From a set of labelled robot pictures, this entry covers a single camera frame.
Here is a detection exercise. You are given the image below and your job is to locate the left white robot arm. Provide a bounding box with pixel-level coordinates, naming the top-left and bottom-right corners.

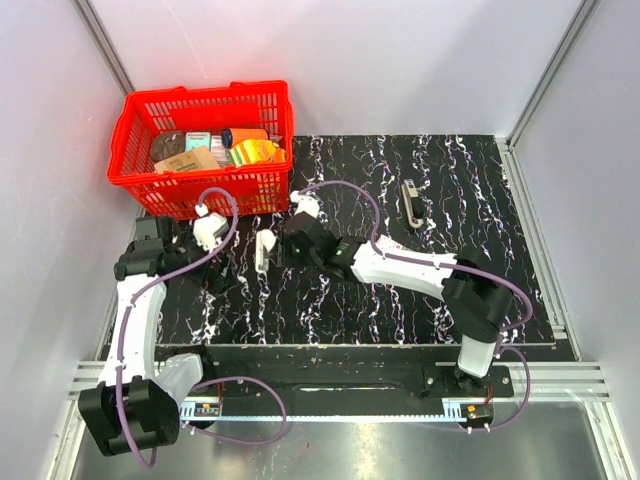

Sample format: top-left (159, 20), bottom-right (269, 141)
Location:
top-left (78, 213), bottom-right (230, 456)

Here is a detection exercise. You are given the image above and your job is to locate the yellow orange snack box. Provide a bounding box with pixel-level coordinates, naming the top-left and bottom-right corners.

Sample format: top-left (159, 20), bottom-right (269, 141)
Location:
top-left (229, 139), bottom-right (286, 166)

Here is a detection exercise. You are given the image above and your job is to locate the orange bottle blue cap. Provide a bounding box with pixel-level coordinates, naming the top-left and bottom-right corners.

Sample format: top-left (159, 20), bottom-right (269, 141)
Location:
top-left (221, 128), bottom-right (269, 149)

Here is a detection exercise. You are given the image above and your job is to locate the red white staple box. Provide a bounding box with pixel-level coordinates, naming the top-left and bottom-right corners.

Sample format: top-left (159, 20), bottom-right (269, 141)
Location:
top-left (376, 235), bottom-right (404, 255)

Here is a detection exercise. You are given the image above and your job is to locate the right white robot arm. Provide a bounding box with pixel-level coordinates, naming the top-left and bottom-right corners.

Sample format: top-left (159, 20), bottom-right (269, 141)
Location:
top-left (277, 213), bottom-right (513, 396)

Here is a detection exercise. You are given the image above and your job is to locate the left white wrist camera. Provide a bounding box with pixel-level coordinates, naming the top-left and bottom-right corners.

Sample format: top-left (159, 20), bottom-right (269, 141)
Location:
top-left (193, 213), bottom-right (229, 253)

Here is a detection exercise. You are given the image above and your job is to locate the pink white small box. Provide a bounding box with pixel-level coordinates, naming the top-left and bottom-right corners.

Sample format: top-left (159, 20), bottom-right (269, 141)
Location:
top-left (210, 135), bottom-right (229, 165)

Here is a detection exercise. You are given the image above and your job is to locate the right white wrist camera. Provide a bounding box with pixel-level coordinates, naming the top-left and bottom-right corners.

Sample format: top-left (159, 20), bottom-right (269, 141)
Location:
top-left (290, 190), bottom-right (320, 219)

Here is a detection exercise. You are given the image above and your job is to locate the teal white box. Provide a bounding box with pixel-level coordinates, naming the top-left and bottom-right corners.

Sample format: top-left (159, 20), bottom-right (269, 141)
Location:
top-left (185, 132), bottom-right (211, 151)

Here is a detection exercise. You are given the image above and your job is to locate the brown cardboard box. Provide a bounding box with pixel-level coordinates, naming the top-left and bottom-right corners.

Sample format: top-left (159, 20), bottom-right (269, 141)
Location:
top-left (154, 146), bottom-right (220, 174)

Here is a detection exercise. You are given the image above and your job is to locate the brown round cookie pack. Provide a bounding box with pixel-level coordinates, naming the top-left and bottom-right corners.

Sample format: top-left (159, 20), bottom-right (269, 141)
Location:
top-left (150, 130), bottom-right (186, 163)

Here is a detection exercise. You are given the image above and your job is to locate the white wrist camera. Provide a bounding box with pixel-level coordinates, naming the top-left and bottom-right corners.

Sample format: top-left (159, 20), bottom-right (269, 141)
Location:
top-left (193, 213), bottom-right (229, 253)
top-left (290, 190), bottom-right (320, 219)

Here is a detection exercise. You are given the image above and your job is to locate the red plastic shopping basket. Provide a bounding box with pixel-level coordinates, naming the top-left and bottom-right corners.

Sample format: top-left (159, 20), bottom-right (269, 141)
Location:
top-left (106, 80), bottom-right (295, 220)

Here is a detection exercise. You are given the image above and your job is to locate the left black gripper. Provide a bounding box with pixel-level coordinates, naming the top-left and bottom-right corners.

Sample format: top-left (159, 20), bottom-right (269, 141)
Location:
top-left (170, 225), bottom-right (237, 296)

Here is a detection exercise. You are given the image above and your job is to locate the aluminium frame rail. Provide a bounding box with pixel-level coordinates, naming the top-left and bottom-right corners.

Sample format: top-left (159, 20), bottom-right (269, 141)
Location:
top-left (64, 360), bottom-right (614, 404)

